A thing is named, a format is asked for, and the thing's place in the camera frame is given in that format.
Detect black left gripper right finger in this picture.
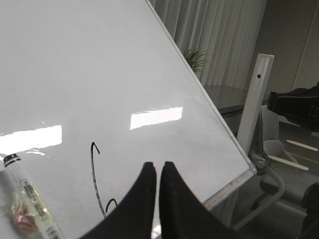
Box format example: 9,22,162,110
159,162,238,239

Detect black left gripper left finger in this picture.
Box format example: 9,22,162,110
82,162,157,239

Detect white whiteboard marker pen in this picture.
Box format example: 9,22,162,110
3,153,65,239

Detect white whiteboard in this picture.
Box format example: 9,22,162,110
0,0,253,239

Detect grey table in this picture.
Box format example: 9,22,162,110
203,84,271,115

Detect green potted plant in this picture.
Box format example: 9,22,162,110
183,49,211,73

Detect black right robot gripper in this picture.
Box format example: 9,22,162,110
267,85,319,132

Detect grey window curtain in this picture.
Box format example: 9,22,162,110
150,0,267,89

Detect white whiteboard stand post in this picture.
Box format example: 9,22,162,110
237,54,274,153

